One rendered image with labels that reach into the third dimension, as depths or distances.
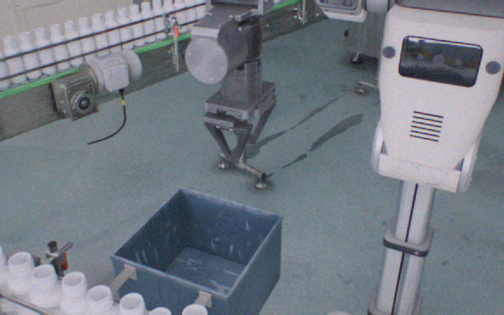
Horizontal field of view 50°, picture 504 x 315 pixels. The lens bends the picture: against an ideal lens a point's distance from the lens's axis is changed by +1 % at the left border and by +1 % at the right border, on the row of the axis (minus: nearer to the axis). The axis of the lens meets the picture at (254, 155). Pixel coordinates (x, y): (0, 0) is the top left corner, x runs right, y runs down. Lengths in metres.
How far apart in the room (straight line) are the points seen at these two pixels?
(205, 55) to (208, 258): 1.03
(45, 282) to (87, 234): 1.96
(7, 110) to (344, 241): 1.67
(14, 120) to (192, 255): 0.91
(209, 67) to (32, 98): 1.57
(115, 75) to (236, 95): 1.42
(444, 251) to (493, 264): 0.22
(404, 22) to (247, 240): 0.74
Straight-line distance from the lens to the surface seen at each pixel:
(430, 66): 1.10
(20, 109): 2.17
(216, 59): 0.64
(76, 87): 2.12
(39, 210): 3.20
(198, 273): 1.56
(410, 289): 1.47
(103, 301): 0.92
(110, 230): 2.94
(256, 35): 0.71
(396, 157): 1.21
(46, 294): 1.01
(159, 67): 2.46
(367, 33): 4.73
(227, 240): 1.54
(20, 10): 4.64
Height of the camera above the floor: 1.81
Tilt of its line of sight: 32 degrees down
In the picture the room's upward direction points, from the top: straight up
